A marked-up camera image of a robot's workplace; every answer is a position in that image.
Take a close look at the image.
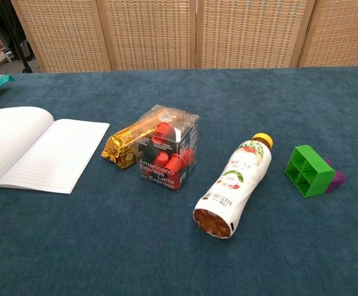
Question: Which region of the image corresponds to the clear box of coffee capsules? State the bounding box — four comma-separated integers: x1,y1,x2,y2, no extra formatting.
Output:
134,104,200,193

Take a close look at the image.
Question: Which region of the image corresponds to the purple toy building block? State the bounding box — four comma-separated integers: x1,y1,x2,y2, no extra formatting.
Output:
322,157,346,194

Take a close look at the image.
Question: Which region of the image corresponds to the dark blue table mat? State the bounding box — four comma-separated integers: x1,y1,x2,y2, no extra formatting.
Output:
0,65,358,296

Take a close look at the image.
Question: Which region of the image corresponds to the gold foil snack package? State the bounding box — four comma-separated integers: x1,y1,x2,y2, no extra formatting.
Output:
100,112,168,170

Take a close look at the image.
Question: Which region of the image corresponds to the woven wood-framed screen panel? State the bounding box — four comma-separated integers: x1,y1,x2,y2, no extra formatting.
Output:
96,0,198,71
10,0,112,73
298,0,358,68
195,0,317,69

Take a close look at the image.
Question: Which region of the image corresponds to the black tripod stand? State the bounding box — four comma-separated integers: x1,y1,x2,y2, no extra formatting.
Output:
0,0,34,74

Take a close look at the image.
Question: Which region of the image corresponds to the green toy building block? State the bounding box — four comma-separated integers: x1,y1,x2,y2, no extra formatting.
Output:
284,144,336,199

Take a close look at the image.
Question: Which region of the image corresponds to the white notebook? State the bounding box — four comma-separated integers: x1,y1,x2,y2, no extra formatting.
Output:
0,106,110,195

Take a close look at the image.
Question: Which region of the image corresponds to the white-label drink bottle yellow cap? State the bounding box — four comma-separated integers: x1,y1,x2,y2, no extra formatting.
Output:
192,132,274,241

